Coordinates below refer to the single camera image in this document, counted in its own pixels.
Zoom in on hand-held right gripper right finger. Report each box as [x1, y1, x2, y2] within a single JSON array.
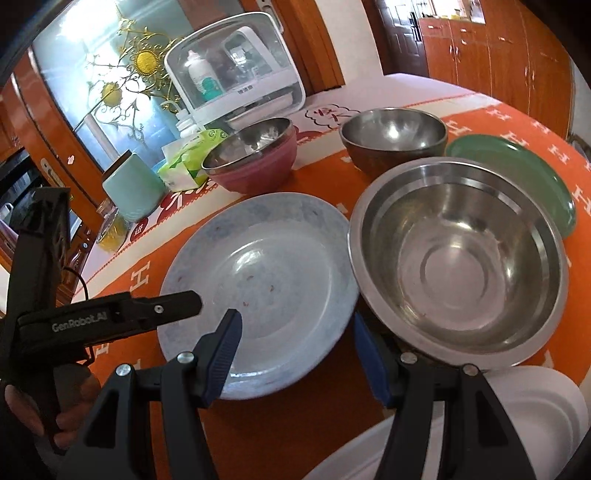
[[353, 311, 522, 480]]

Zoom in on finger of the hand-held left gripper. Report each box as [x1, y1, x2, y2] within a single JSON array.
[[128, 290, 204, 331]]

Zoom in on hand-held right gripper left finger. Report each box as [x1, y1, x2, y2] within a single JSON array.
[[55, 308, 244, 480]]

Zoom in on light blue plate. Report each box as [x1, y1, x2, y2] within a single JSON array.
[[158, 193, 360, 400]]

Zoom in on large steel bowl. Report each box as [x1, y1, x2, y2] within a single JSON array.
[[348, 157, 570, 367]]

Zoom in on pink bowl steel interior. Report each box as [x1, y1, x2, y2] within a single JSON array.
[[201, 117, 297, 195]]

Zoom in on brown bowl steel interior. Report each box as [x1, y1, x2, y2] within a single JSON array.
[[339, 108, 448, 178]]

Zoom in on green plate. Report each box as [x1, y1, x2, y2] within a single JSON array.
[[445, 134, 577, 241]]

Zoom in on person's left hand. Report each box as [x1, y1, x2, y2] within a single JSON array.
[[2, 362, 102, 445]]

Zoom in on glass jar yellow contents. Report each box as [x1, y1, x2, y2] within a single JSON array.
[[95, 198, 130, 254]]

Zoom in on orange patterned tablecloth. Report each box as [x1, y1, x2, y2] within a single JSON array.
[[83, 92, 591, 480]]

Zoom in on mint green lidded canister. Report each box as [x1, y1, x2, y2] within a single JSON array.
[[102, 151, 167, 221]]

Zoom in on green tissue pack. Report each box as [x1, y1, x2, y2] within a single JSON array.
[[157, 128, 230, 192]]

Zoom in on white plate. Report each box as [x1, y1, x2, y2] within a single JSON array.
[[302, 366, 586, 480]]

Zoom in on small white bottle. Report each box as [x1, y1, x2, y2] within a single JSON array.
[[178, 112, 206, 137]]

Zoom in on frosted glass door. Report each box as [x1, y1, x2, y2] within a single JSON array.
[[32, 0, 218, 171]]

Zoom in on white bottle teal label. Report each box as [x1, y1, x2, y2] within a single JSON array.
[[187, 50, 222, 104]]

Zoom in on gold floral door ornament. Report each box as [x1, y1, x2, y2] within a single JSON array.
[[85, 18, 185, 139]]

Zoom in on white countertop storage cabinet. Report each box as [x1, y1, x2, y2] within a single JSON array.
[[164, 11, 306, 131]]

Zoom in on white red printed table mat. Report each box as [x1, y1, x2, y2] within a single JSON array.
[[83, 71, 472, 282]]

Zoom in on clear plastic container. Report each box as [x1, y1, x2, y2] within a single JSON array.
[[219, 27, 280, 90]]

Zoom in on orange wooden cabinets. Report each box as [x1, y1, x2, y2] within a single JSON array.
[[416, 0, 578, 134]]

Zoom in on dark wooden door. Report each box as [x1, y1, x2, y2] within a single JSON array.
[[374, 0, 430, 77]]

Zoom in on black cable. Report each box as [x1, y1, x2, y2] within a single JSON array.
[[58, 265, 93, 305]]

